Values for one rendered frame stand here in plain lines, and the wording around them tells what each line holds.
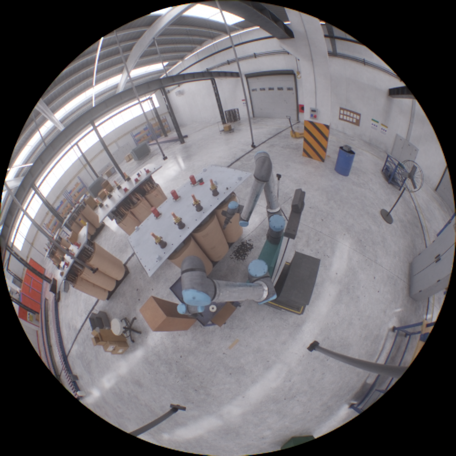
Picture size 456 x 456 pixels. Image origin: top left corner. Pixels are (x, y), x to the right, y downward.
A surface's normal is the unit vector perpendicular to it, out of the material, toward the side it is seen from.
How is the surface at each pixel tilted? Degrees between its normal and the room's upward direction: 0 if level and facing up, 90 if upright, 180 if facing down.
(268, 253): 0
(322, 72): 90
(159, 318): 0
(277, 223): 5
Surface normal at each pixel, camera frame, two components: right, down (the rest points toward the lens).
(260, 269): -0.22, -0.65
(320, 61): -0.62, 0.70
